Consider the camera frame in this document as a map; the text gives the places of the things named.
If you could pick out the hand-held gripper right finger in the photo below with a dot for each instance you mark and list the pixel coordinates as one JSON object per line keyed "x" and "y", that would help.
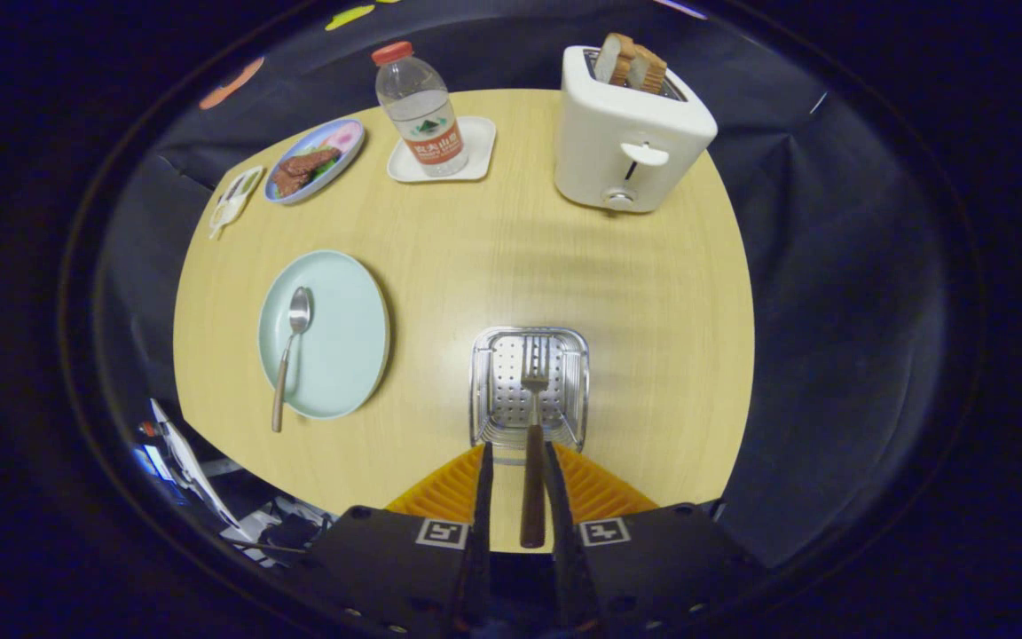
{"x": 653, "y": 568}

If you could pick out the white square coaster tray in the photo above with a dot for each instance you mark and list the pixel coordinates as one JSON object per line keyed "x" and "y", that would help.
{"x": 480, "y": 142}

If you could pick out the white divided sauce dish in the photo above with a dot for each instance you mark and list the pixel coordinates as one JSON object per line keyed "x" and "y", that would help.
{"x": 234, "y": 200}

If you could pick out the brown meat pieces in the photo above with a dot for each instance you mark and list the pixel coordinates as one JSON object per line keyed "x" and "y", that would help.
{"x": 298, "y": 170}

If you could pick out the toast bread slice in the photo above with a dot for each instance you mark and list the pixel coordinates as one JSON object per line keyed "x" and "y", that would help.
{"x": 648, "y": 71}
{"x": 615, "y": 58}

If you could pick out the light green plate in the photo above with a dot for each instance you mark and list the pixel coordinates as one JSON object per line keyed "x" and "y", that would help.
{"x": 342, "y": 337}

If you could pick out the red-capped water bottle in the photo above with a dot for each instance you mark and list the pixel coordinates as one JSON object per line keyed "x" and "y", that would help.
{"x": 422, "y": 115}

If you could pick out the blue floral plate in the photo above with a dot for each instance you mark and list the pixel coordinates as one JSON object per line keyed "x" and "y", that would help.
{"x": 338, "y": 138}

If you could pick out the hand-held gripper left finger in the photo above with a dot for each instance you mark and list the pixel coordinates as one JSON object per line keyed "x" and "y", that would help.
{"x": 387, "y": 568}

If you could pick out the perforated metal basket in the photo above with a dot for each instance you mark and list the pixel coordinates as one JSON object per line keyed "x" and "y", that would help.
{"x": 498, "y": 390}

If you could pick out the white toaster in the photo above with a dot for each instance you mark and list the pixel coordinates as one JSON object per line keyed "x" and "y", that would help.
{"x": 600, "y": 133}

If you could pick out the white flat panel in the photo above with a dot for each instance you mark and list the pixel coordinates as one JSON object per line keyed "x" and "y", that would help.
{"x": 187, "y": 461}

